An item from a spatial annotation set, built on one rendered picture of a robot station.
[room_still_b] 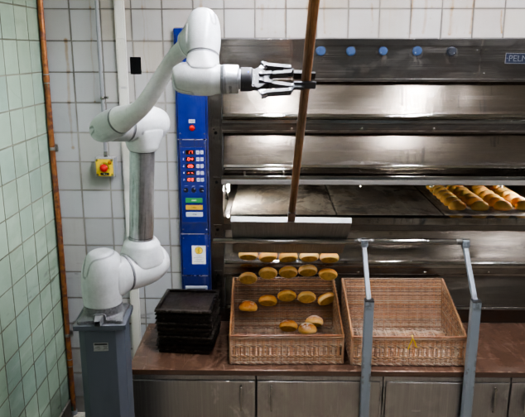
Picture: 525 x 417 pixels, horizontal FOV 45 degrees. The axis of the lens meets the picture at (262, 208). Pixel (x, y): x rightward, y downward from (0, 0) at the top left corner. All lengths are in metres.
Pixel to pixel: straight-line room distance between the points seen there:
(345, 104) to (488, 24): 0.79
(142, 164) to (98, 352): 0.77
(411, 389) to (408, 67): 1.58
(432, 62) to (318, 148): 0.71
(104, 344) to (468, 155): 2.02
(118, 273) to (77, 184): 1.01
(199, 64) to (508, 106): 1.91
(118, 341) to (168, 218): 0.99
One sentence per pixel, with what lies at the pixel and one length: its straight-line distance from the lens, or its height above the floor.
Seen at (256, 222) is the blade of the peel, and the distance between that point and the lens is 2.87.
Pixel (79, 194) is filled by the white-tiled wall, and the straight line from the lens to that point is 3.48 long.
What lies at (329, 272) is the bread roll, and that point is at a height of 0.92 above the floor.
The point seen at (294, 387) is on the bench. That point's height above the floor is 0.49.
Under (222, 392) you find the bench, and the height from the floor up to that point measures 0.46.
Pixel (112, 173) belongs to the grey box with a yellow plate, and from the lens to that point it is 3.33.
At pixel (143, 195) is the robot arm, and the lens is 2.57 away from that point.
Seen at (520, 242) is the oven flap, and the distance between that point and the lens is 3.66.
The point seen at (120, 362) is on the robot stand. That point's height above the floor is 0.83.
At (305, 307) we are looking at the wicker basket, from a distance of 3.46.
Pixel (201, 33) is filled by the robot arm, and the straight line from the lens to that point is 2.04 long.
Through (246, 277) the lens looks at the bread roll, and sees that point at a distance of 3.34.
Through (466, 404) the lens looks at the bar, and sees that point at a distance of 3.23.
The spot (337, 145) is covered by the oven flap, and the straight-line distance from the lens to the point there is 3.31.
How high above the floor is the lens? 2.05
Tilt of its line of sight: 14 degrees down
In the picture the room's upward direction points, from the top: straight up
